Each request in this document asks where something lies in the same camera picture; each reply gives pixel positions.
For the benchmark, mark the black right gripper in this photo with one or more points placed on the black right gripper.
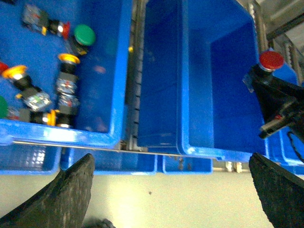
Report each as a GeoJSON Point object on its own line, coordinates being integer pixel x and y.
{"type": "Point", "coordinates": [282, 105]}

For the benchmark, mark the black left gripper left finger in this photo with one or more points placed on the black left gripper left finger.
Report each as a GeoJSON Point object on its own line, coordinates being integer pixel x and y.
{"type": "Point", "coordinates": [60, 204]}

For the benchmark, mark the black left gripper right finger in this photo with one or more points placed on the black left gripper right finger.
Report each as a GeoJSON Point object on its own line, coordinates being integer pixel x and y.
{"type": "Point", "coordinates": [280, 192]}

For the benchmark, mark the red mushroom push button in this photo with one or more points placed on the red mushroom push button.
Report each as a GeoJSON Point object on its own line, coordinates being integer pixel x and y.
{"type": "Point", "coordinates": [262, 72]}

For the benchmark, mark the blue lower bin left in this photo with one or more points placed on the blue lower bin left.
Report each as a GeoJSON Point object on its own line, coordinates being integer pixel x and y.
{"type": "Point", "coordinates": [112, 163]}

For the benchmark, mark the blue right target bin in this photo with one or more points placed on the blue right target bin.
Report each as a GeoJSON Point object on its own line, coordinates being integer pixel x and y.
{"type": "Point", "coordinates": [193, 100]}

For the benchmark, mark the yellow button lower middle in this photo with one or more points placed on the yellow button lower middle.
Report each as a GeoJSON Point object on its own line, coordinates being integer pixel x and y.
{"type": "Point", "coordinates": [32, 96]}

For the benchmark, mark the yellow button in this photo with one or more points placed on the yellow button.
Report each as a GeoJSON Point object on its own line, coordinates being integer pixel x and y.
{"type": "Point", "coordinates": [67, 79]}
{"type": "Point", "coordinates": [32, 96]}

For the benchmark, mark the green button lower left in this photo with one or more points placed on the green button lower left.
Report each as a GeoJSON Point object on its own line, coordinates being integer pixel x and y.
{"type": "Point", "coordinates": [3, 108]}

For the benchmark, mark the green button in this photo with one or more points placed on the green button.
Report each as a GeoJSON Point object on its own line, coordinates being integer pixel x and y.
{"type": "Point", "coordinates": [3, 108]}
{"type": "Point", "coordinates": [81, 40]}

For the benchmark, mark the blue lower bin right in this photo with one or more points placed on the blue lower bin right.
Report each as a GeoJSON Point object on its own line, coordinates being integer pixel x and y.
{"type": "Point", "coordinates": [174, 165]}

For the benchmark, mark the yellow button right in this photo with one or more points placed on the yellow button right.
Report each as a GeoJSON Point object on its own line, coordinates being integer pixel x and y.
{"type": "Point", "coordinates": [67, 79]}

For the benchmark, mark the blue middle source bin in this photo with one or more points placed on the blue middle source bin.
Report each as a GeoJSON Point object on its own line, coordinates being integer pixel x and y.
{"type": "Point", "coordinates": [93, 116]}

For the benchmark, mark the red button lower middle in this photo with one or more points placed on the red button lower middle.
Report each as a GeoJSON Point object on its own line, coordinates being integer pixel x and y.
{"type": "Point", "coordinates": [3, 67]}

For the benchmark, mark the green button right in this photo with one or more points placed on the green button right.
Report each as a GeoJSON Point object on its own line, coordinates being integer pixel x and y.
{"type": "Point", "coordinates": [81, 40]}

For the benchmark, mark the red button lying sideways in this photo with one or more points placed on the red button lying sideways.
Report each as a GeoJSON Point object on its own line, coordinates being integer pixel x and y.
{"type": "Point", "coordinates": [38, 20]}

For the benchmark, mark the metal roller rack frame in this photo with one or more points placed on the metal roller rack frame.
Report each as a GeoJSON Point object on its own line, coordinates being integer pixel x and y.
{"type": "Point", "coordinates": [134, 78]}

